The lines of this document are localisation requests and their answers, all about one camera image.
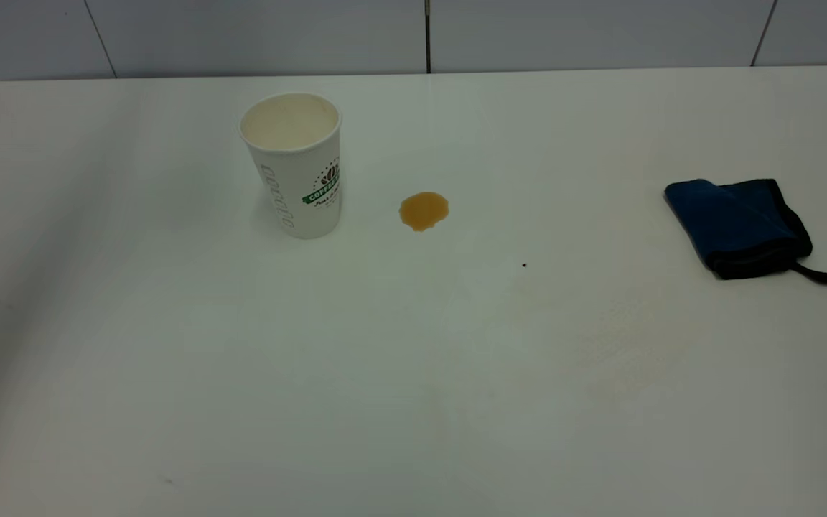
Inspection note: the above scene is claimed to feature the brown liquid spill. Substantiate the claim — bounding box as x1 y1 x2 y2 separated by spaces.
399 192 451 232

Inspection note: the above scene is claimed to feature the white paper coffee cup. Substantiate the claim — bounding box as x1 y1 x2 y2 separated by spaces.
239 92 343 240

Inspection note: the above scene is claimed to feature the folded blue black cloth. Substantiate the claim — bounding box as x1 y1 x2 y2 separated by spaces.
663 178 827 287

